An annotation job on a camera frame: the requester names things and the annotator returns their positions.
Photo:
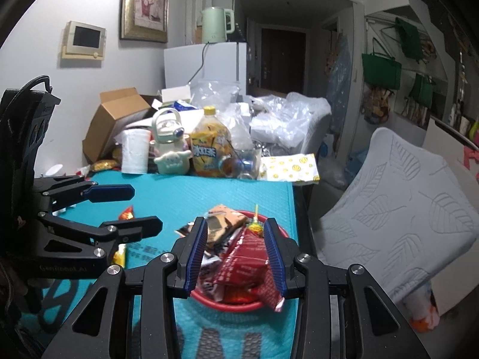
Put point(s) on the framed picture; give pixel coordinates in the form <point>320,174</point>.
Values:
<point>144,3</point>

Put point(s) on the pile of clear plastic bags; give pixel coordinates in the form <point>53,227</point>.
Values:
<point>295,112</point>

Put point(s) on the light brown snack packet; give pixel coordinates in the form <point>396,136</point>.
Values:
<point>224,224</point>

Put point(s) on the brown patterned bag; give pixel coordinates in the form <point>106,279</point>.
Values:
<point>378,104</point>

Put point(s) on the white box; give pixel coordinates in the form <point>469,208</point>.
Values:
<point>176,93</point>

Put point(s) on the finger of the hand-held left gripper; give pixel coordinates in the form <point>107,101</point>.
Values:
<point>142,226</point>
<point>112,193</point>

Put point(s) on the white paper roll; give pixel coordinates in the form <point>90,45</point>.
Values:
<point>136,153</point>

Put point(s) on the yellow snack packet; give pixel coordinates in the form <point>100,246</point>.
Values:
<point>104,165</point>

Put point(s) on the grey leaf-pattern chair cushion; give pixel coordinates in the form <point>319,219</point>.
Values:
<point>393,202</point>

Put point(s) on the orange white plush toy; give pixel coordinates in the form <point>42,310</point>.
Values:
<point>423,323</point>

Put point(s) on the open cardboard box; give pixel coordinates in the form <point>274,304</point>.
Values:
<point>112,119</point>

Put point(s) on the orange foil candy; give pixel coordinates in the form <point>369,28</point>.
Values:
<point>127,214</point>

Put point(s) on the white red-print snack packet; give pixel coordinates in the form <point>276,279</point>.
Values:
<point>213,263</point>

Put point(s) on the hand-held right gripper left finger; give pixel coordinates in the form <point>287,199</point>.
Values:
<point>198,258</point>

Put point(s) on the yellow foil candy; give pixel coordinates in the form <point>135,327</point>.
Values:
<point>119,256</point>

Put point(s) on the dark wooden door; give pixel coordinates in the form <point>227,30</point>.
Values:
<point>284,60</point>

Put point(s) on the red plastic mesh basket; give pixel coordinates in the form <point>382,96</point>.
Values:
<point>224,305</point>

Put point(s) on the large green tote bag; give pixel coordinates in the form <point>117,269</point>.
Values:
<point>381,71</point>

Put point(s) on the green yellow lollipop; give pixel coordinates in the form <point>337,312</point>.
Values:
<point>255,229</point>

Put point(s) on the dark red snack packet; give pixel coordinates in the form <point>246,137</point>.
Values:
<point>247,258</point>

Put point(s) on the green electric kettle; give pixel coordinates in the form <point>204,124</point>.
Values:
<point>215,26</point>

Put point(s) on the clear glass mug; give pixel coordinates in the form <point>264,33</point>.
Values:
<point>247,160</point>

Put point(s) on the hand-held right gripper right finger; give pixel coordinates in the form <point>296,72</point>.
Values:
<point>275,258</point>

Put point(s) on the wall intercom panel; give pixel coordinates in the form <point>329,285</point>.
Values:
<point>84,39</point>

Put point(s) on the yellow smiley paper bag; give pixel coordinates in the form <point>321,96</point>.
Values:
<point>288,166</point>

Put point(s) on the white bottle with plush cover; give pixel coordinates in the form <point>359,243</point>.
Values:
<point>168,131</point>

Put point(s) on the clear zip bag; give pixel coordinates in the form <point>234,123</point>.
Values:
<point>217,91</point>

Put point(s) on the white fridge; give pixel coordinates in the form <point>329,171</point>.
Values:
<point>220,60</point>

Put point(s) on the yellow iced tea bottle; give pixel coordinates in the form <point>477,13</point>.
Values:
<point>209,146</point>

